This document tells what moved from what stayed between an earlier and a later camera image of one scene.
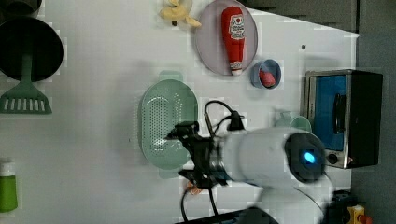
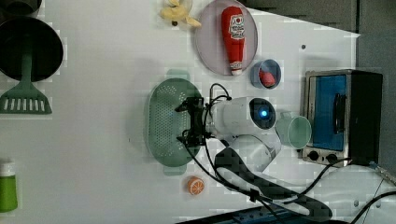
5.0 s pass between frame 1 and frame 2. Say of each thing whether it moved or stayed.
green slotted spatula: stayed
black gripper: moved
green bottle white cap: stayed
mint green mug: stayed
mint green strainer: moved
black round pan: stayed
